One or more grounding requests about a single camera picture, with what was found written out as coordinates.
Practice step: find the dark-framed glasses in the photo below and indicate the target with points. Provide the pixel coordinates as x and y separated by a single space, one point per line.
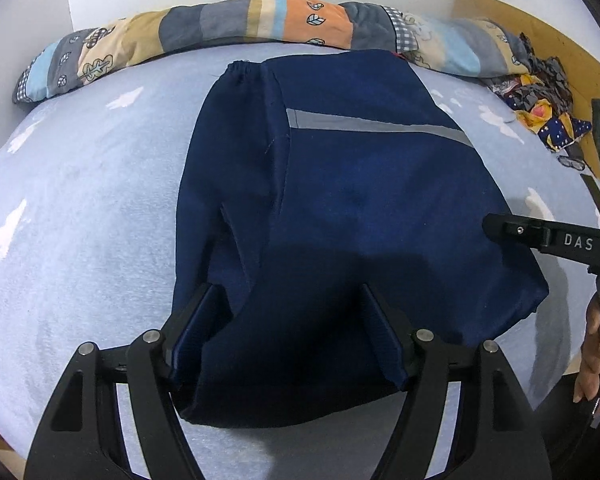
572 162

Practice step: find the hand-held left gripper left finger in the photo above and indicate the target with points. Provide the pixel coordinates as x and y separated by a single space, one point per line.
196 330

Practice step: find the navy blue jacket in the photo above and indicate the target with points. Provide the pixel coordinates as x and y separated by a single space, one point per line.
355 220

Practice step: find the rolled patchwork blanket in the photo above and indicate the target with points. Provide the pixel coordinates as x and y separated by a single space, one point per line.
230 27

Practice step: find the person's right hand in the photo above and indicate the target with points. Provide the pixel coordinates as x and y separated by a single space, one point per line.
592 355

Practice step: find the wooden headboard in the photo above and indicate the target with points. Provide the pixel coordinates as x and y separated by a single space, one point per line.
555 35

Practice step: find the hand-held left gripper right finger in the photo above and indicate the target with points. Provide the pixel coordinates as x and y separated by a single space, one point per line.
386 330

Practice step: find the dark flat device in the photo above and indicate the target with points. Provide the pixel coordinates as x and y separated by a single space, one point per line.
597 197

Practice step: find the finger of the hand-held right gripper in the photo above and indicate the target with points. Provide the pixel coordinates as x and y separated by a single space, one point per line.
515 230

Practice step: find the pile of patterned colourful cloth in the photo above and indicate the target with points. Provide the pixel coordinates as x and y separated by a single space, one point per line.
545 105

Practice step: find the light blue cloud-print bed sheet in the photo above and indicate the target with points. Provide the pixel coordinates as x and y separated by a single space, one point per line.
90 210

